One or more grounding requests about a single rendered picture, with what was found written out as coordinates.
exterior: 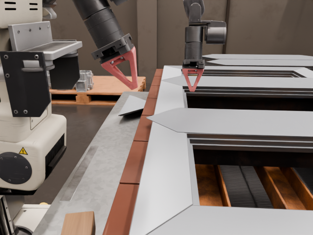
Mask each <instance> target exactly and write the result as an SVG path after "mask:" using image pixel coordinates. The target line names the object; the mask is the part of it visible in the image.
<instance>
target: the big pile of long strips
mask: <svg viewBox="0 0 313 235"><path fill-rule="evenodd" d="M202 60H205V66H242V67H305V68H307V69H309V70H311V71H313V56H306V55H236V54H211V55H203V56H202Z"/></svg>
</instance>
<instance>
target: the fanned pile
mask: <svg viewBox="0 0 313 235"><path fill-rule="evenodd" d="M145 103H146V101H145V100H143V99H140V98H137V97H135V96H131V95H130V96H129V97H128V99H127V101H126V103H125V104H124V106H123V108H122V110H121V111H120V113H119V115H118V116H124V115H127V114H130V113H134V112H137V111H142V110H143V109H144V106H145Z"/></svg>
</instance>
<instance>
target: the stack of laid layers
mask: <svg viewBox="0 0 313 235"><path fill-rule="evenodd" d="M202 76H240V77H302V78H306V77H305V76H303V75H301V74H299V73H297V72H295V71H290V70H220V69H204V71H203V74H202ZM183 94H184V107H185V108H188V105H187V97H186V96H210V97H281V98H313V89H307V88H253V87H198V86H197V87H196V89H195V91H194V92H190V90H189V87H188V86H183ZM187 141H188V152H189V162H190V173H191V188H192V198H193V205H198V206H200V204H199V196H198V188H197V178H196V170H195V162H194V154H193V149H204V150H234V151H264V152H307V153H313V137H295V136H265V135H236V134H208V133H187Z"/></svg>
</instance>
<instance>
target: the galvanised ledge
mask: <svg viewBox="0 0 313 235"><path fill-rule="evenodd" d="M148 93H149V92H137V91H124V92H123V93H122V95H121V96H120V98H119V99H118V101H117V102H116V104H115V106H114V107H113V109H112V110H111V112H110V113H109V115H108V116H107V118H106V120H105V121H104V123H103V124H102V126H101V127H100V129H99V131H98V132H97V134H96V135H95V137H94V138H93V140H92V141H91V143H90V144H89V146H88V148H87V149H86V151H85V153H84V154H83V155H82V157H81V159H80V160H79V162H78V163H77V165H76V166H75V168H74V169H73V171H72V173H71V174H70V176H69V177H68V179H67V180H66V182H65V184H64V185H63V187H62V188H61V190H60V191H59V193H58V194H57V196H56V198H55V199H54V201H53V202H52V204H51V205H50V207H49V209H48V210H47V212H46V213H45V215H44V216H43V218H42V219H41V221H40V223H39V224H38V226H37V227H36V229H35V230H34V232H33V233H32V235H61V231H62V226H63V223H64V218H65V214H69V213H78V212H88V211H93V212H94V215H95V228H96V229H95V235H102V234H103V231H104V228H105V225H106V222H107V219H108V216H109V213H110V210H111V206H112V203H113V200H114V197H115V194H116V191H117V188H118V185H119V182H120V179H121V176H122V173H123V170H124V167H125V164H126V161H127V158H128V155H129V151H130V148H131V145H132V142H133V139H134V136H135V133H136V130H137V127H138V124H139V121H140V118H141V115H142V112H143V110H142V111H137V112H134V113H130V114H127V115H124V116H118V115H119V113H120V111H121V110H122V108H123V106H124V104H125V103H126V101H127V99H128V97H129V96H130V95H131V96H135V97H137V98H140V99H143V100H145V101H146V99H147V96H148ZM91 146H98V148H97V150H96V152H95V154H94V156H93V158H92V160H91V162H90V164H89V166H88V168H87V170H86V172H85V174H84V176H83V178H82V180H81V182H80V184H79V186H78V188H77V190H76V192H75V193H74V195H73V197H72V199H71V201H60V199H61V197H62V196H63V194H64V192H65V190H66V189H67V187H68V185H69V183H70V182H71V180H72V178H73V176H74V174H75V173H76V171H77V169H78V167H79V166H80V164H81V162H82V161H83V159H84V157H85V155H86V154H87V152H88V150H89V148H90V147H91Z"/></svg>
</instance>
